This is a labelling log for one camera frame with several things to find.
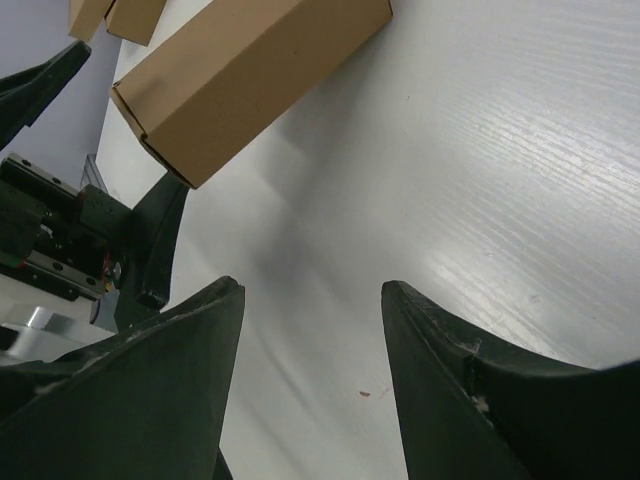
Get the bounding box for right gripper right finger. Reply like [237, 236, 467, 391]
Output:
[381, 280, 639, 479]

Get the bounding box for aluminium table frame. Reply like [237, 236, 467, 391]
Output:
[80, 154, 108, 192]

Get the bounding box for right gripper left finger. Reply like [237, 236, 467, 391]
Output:
[1, 276, 245, 479]

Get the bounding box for cardboard box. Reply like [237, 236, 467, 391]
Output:
[110, 0, 393, 189]
[105, 0, 167, 46]
[68, 0, 113, 42]

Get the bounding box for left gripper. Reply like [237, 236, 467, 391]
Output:
[0, 40, 189, 331]

